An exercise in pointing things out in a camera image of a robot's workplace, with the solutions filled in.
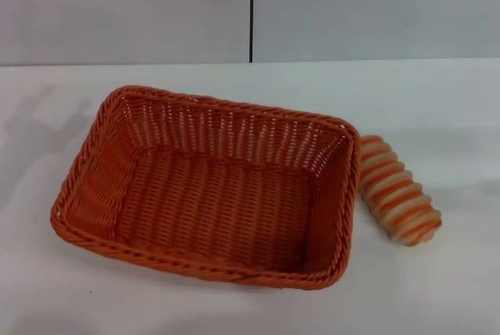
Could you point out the orange striped bread roll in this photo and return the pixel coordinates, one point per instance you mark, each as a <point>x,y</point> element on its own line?
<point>398,194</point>

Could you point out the orange woven plastic basket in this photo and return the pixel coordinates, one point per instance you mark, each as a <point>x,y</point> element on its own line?
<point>218,198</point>

